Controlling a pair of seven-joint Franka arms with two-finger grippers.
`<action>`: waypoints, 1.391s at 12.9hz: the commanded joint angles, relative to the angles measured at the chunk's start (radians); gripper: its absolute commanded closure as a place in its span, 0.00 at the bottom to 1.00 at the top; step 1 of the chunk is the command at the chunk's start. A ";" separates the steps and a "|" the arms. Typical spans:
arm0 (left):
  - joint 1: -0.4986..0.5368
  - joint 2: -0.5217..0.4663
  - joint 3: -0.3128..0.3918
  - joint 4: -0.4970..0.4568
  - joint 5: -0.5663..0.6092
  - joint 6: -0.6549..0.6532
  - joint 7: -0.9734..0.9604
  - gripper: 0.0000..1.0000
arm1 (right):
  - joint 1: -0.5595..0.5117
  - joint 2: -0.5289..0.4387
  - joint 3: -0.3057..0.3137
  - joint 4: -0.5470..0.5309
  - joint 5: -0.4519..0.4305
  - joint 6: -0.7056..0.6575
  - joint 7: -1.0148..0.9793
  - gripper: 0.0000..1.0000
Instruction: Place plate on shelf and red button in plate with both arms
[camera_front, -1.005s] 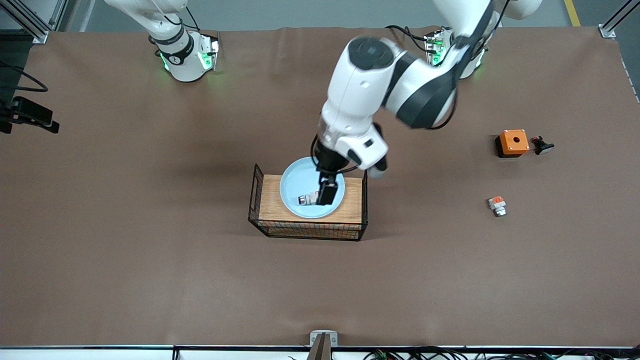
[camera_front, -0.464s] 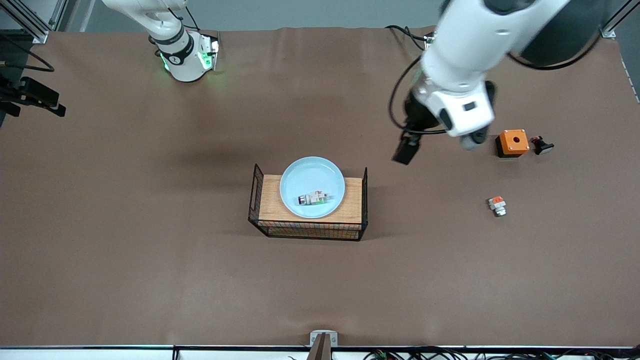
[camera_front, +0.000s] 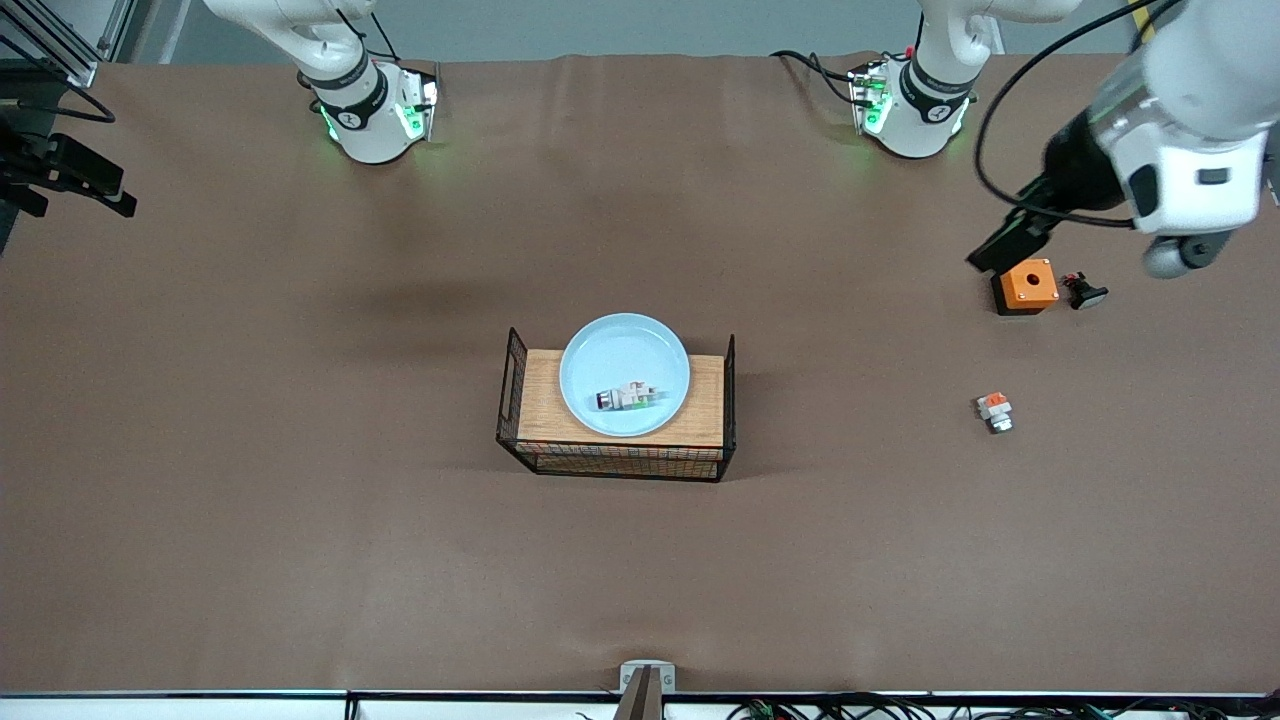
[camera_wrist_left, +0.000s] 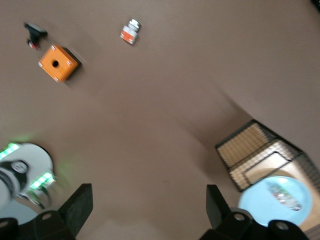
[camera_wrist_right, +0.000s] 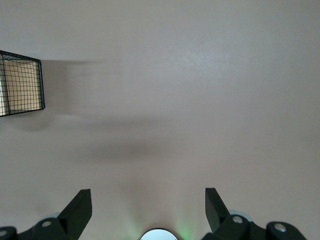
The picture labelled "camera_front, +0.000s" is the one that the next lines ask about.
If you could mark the brown table cover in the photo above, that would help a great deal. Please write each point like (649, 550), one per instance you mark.
(640, 570)

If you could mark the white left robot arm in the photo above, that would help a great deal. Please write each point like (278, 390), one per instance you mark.
(1210, 60)

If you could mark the black push button head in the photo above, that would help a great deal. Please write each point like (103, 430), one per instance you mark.
(1085, 292)

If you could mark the light blue round plate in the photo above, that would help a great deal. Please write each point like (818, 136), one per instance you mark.
(625, 355)

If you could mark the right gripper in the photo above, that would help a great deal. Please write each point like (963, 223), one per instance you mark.
(38, 168)

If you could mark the aluminium frame profile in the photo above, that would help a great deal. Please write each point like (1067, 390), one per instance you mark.
(80, 72)

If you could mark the wooden basket lid board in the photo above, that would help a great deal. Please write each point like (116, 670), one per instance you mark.
(540, 400)

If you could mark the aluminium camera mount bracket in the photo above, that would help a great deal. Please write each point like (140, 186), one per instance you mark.
(647, 690)

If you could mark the orange button enclosure box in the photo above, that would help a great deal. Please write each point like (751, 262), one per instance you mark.
(1027, 284)

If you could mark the orange contact block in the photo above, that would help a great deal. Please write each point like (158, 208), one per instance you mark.
(995, 411)

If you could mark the white table edge rail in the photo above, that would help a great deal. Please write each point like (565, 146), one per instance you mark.
(150, 710)

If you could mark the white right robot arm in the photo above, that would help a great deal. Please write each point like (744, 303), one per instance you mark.
(360, 110)

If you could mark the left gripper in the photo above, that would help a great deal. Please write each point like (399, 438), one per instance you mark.
(1078, 165)

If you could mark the white base connector plate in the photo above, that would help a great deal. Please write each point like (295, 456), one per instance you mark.
(868, 98)
(417, 105)

